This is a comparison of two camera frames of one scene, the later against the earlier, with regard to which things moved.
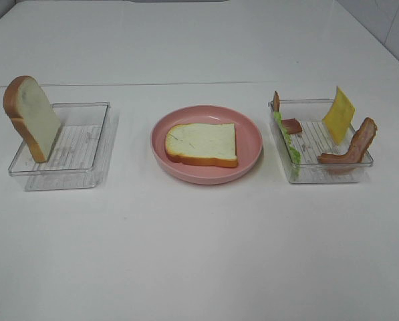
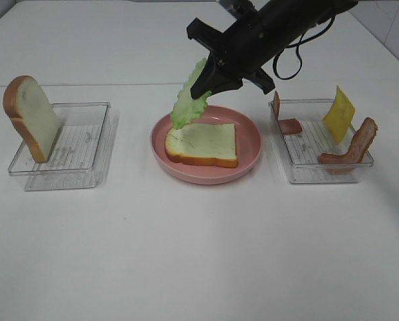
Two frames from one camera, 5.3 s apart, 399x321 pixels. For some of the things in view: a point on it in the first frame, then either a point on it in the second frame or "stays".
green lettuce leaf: [295, 156] → [188, 110]
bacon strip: [291, 126] stays
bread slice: [202, 144] stays
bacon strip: [351, 161] stays
